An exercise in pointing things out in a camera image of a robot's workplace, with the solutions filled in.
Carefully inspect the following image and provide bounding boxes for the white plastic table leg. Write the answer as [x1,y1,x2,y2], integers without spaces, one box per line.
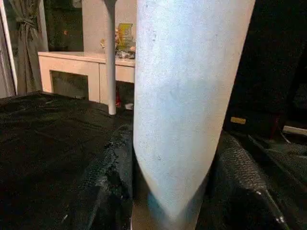
[131,0,256,230]
[103,0,119,116]

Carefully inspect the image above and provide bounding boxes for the yellow printed box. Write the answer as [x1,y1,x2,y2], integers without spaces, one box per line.
[117,23,135,51]

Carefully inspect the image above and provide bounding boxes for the white cabinet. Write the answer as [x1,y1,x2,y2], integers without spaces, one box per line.
[37,50,136,105]

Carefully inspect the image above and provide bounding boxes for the black mat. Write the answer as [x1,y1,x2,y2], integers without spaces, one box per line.
[0,91,307,230]

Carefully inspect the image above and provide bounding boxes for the grey curtain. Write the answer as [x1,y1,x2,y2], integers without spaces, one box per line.
[6,0,45,95]

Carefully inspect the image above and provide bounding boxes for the silver metal rail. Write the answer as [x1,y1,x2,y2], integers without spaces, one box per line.
[283,125,307,136]

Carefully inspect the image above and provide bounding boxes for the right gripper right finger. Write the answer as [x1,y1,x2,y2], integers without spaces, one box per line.
[196,131,294,230]

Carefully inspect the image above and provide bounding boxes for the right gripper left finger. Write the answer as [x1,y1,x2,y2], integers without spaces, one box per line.
[67,126,135,230]

